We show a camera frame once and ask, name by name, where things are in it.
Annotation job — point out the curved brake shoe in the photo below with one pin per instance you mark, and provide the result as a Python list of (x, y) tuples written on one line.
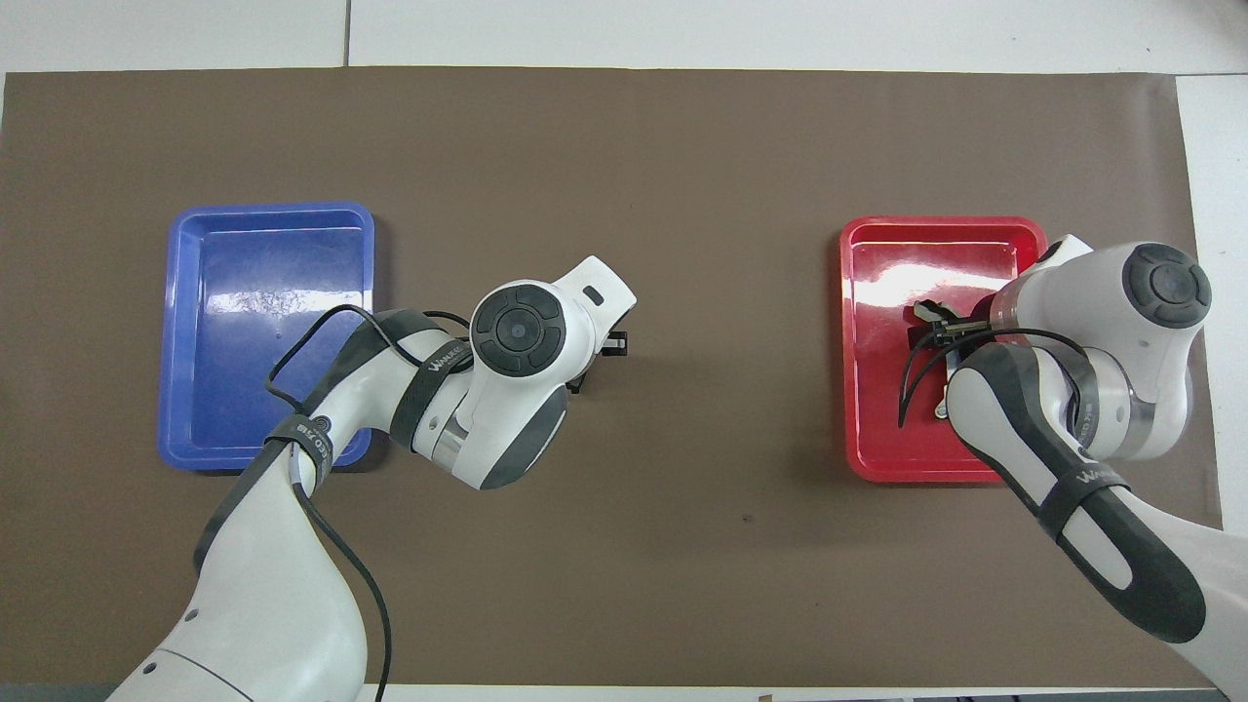
[(942, 408)]

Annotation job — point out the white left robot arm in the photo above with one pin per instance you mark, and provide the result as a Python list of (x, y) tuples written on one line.
[(273, 585)]

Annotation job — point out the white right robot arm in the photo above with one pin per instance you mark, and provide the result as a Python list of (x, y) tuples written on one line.
[(1102, 322)]

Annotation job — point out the red plastic tray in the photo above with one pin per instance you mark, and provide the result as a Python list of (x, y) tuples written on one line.
[(877, 439)]

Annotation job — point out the brown table mat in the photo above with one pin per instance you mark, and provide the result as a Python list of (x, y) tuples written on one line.
[(682, 146)]

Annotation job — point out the blue plastic tray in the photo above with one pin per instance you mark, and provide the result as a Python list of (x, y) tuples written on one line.
[(234, 292)]

